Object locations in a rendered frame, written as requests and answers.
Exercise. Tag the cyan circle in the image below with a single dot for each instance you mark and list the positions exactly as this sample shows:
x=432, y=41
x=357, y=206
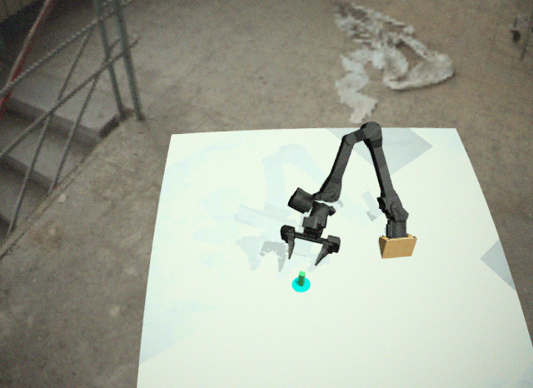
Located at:
x=300, y=288

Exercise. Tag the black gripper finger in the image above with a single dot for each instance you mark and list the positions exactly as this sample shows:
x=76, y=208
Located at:
x=326, y=249
x=290, y=239

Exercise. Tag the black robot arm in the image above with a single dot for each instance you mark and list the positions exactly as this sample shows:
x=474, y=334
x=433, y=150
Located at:
x=330, y=191

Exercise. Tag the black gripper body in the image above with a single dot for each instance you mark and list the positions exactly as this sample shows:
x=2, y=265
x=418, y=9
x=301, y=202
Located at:
x=311, y=235

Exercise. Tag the green rectangular post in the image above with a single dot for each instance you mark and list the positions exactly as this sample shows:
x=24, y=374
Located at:
x=301, y=278

